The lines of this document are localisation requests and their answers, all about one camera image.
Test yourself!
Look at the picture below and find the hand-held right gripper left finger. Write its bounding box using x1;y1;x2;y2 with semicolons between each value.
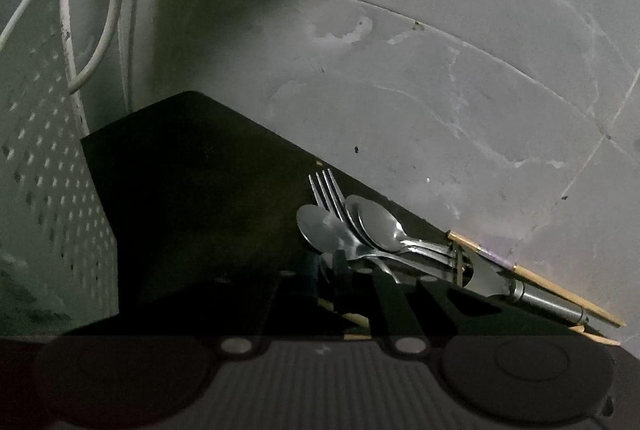
150;254;332;354

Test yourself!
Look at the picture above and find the steel cylindrical handle utensil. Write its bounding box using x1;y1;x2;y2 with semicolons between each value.
452;245;590;326

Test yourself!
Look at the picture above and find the white perforated plastic basket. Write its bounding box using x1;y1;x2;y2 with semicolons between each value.
0;0;123;337

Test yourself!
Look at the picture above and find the black fork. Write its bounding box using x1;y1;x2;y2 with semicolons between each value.
308;169;461;271

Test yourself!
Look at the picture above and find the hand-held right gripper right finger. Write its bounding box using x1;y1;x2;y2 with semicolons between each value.
333;251;551;354

